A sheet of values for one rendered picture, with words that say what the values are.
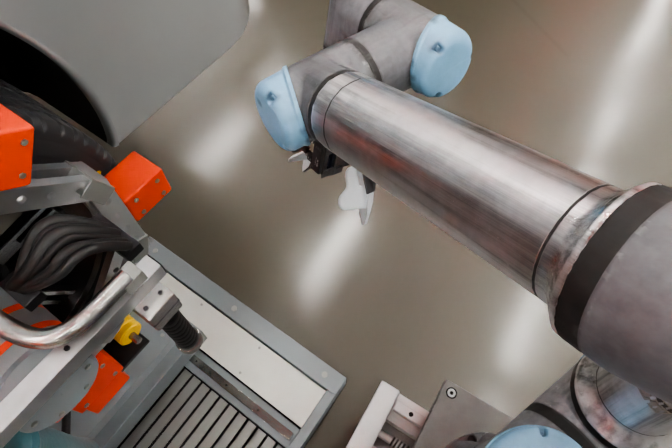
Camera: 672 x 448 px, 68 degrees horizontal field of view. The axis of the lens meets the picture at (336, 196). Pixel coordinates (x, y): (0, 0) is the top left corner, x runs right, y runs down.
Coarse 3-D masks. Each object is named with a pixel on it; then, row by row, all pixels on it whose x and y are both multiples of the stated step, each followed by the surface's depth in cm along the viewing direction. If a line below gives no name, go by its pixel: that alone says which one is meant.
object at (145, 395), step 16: (176, 352) 145; (160, 368) 143; (176, 368) 144; (144, 384) 140; (160, 384) 140; (128, 400) 138; (144, 400) 137; (128, 416) 134; (112, 432) 134; (128, 432) 138
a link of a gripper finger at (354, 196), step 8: (352, 168) 70; (352, 176) 70; (360, 176) 71; (352, 184) 70; (360, 184) 71; (344, 192) 70; (352, 192) 70; (360, 192) 71; (344, 200) 70; (352, 200) 71; (360, 200) 71; (368, 200) 72; (344, 208) 70; (352, 208) 71; (360, 208) 72; (368, 208) 72; (360, 216) 74; (368, 216) 73
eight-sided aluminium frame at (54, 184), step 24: (48, 168) 74; (72, 168) 78; (0, 192) 64; (24, 192) 67; (48, 192) 71; (72, 192) 75; (96, 192) 78; (120, 216) 87; (144, 240) 96; (120, 264) 101; (96, 288) 100
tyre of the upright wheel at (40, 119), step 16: (0, 80) 86; (0, 96) 76; (16, 96) 80; (16, 112) 73; (32, 112) 77; (48, 112) 82; (48, 128) 76; (64, 128) 79; (48, 144) 77; (64, 144) 79; (80, 144) 82; (96, 144) 86; (32, 160) 76; (48, 160) 78; (64, 160) 81; (80, 160) 84; (96, 160) 87; (112, 160) 91
